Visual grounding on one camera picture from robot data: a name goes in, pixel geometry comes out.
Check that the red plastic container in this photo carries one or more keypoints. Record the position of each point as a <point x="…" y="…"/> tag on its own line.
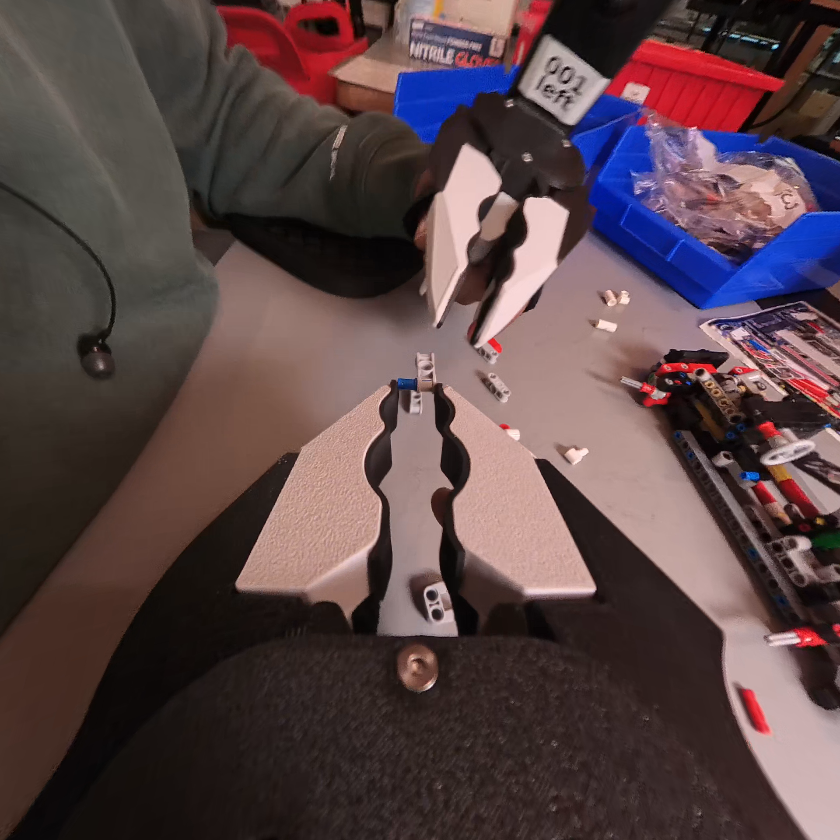
<point x="295" y="39"/>

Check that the red connector pin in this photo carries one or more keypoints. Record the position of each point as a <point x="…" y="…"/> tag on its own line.
<point x="753" y="709"/>

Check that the holographic sticker sheet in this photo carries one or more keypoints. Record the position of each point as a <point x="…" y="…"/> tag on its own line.
<point x="774" y="341"/>

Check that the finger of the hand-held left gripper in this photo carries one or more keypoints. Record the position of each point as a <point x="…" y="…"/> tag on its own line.
<point x="538" y="243"/>
<point x="456" y="216"/>

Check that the person's green sweatshirt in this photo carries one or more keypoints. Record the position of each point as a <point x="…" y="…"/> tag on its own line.
<point x="85" y="197"/>

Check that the person's left forearm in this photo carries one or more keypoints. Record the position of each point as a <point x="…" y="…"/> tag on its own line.
<point x="295" y="164"/>

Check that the grey thin brick beam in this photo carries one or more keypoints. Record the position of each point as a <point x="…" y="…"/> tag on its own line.
<point x="499" y="387"/>

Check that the red plastic bin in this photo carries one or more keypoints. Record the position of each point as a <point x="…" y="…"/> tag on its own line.
<point x="689" y="85"/>

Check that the blue printed carton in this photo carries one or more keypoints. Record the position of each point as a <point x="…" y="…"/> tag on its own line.
<point x="453" y="43"/>

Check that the toy brick car chassis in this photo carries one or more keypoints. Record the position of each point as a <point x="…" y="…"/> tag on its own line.
<point x="754" y="446"/>

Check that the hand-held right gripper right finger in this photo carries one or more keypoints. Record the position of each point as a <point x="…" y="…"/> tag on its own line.
<point x="525" y="525"/>

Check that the person's left hand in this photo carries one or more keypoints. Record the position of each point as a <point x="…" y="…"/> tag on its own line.
<point x="423" y="210"/>

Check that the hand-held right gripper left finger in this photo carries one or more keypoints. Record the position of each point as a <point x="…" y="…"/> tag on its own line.
<point x="308" y="525"/>

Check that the clear bags of parts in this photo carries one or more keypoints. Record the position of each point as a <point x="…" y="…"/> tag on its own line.
<point x="722" y="190"/>

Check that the black mesh cushion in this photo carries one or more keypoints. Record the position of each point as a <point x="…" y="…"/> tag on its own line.
<point x="315" y="262"/>

